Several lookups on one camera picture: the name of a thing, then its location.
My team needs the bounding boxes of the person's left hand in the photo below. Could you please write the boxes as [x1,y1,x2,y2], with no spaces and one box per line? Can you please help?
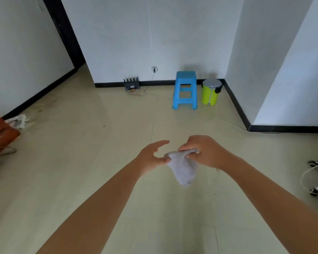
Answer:
[134,140,172,178]

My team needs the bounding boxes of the person's right hand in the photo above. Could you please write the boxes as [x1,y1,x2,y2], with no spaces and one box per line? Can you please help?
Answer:
[178,135,237,170]

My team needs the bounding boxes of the grey sock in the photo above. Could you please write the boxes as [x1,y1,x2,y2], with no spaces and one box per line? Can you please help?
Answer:
[164,149,200,187]

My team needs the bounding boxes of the person's left forearm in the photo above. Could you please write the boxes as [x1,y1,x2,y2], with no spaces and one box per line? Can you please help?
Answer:
[36,159,143,254]

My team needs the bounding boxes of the person's right forearm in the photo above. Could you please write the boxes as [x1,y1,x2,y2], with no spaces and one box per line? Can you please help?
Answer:
[222,155,318,254]

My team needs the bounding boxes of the blue plastic stool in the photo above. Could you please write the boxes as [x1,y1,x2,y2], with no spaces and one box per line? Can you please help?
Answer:
[172,71,198,110]

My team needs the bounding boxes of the green pedal trash bin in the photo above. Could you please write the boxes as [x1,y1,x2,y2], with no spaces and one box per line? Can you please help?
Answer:
[202,78,223,106]

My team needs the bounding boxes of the black router with antennas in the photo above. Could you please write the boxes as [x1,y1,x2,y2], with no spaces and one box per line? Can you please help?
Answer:
[123,75,141,91]

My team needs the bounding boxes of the white wheeled rack base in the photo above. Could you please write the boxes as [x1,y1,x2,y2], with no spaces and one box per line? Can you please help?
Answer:
[301,159,318,196]

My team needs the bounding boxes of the brown wooden furniture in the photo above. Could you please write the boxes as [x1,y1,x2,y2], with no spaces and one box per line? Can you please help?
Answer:
[0,103,21,159]

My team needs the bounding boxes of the thin orange cable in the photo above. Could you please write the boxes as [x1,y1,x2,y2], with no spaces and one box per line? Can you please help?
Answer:
[130,72,156,96]

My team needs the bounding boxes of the dark door frame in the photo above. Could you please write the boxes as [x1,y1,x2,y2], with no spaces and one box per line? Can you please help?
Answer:
[42,0,86,69]

